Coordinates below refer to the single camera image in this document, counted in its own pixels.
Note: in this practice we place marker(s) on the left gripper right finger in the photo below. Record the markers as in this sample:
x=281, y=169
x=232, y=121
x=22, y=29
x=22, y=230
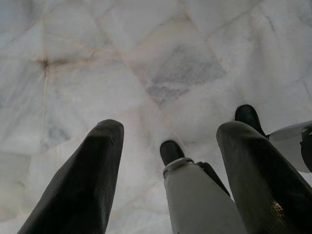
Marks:
x=263, y=185

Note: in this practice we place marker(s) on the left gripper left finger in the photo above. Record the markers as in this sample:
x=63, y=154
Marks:
x=80, y=182

